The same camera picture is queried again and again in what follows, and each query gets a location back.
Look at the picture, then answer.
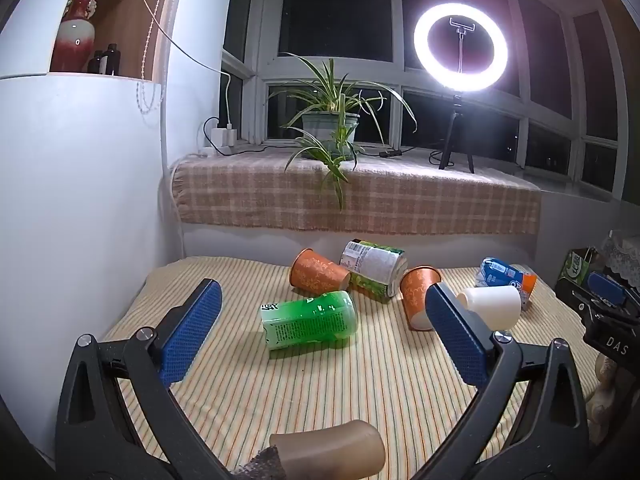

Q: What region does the brown paper cup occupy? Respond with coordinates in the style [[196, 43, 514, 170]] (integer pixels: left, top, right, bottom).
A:
[[269, 421, 387, 480]]

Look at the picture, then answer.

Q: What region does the plaid windowsill cloth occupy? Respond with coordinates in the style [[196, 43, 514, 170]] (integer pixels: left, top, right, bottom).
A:
[[170, 152, 543, 237]]

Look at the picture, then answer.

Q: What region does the green and white can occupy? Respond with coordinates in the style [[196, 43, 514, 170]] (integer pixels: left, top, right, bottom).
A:
[[340, 239, 408, 303]]

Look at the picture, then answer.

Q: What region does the ring light on tripod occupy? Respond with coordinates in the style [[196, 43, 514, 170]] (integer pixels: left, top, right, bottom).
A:
[[413, 2, 509, 175]]

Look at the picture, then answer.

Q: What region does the white lace cloth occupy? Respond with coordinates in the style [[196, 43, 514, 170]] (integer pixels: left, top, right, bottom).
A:
[[597, 230, 640, 282]]

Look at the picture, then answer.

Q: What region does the white bead cord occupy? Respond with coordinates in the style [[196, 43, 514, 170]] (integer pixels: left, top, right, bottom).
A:
[[136, 0, 181, 117]]

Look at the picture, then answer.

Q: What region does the striped tablecloth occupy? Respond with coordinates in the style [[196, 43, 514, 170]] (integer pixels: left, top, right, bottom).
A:
[[100, 256, 601, 480]]

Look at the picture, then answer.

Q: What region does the white cup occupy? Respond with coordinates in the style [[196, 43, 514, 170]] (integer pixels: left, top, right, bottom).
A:
[[456, 286, 522, 331]]

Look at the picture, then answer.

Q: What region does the white window frame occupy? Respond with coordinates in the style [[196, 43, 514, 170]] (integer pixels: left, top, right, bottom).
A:
[[220, 0, 632, 202]]

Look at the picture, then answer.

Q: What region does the blue and orange carton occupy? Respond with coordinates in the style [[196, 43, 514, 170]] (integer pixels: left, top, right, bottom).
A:
[[474, 257, 538, 311]]

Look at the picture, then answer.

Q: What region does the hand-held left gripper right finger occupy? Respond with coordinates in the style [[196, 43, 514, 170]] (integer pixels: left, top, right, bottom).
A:
[[400, 282, 592, 480]]

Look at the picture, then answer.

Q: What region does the potted spider plant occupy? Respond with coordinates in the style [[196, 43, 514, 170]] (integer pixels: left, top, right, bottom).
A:
[[267, 52, 418, 212]]

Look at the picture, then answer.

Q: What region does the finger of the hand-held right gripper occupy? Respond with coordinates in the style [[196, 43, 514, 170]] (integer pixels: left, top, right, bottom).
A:
[[588, 270, 629, 307], [555, 277, 602, 322]]

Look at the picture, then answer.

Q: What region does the white cable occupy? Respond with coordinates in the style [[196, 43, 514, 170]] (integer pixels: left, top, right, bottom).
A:
[[129, 0, 233, 126]]

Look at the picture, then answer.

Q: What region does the green drink can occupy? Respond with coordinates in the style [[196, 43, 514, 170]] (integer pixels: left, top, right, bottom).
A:
[[260, 290, 360, 359]]

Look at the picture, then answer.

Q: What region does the orange patterned paper cup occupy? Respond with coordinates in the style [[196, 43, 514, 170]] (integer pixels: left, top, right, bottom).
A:
[[399, 266, 443, 332], [289, 248, 351, 294]]

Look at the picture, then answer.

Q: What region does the white charger plug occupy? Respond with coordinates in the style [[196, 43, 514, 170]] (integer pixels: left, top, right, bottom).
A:
[[210, 122, 239, 149]]

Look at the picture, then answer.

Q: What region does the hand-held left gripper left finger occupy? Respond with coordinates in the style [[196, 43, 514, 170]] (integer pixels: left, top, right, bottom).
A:
[[54, 277, 233, 480]]

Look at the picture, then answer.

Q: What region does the person's right hand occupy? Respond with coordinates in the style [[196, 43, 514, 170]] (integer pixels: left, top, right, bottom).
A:
[[587, 354, 626, 445]]

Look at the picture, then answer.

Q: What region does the green carton box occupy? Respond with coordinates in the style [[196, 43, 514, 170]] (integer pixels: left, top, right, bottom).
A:
[[560, 248, 599, 286]]

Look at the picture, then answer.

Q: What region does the red and white vase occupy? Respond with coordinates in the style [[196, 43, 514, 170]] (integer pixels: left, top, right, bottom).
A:
[[50, 0, 109, 73]]

